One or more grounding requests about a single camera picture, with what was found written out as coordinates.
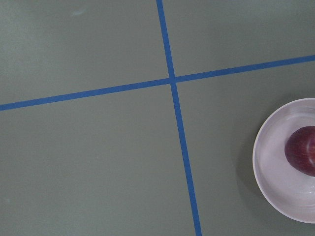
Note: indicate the red apple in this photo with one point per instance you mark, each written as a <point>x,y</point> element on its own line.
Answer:
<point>300,150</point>

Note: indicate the pink plate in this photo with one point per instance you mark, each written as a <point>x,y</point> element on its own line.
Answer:
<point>288,190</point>

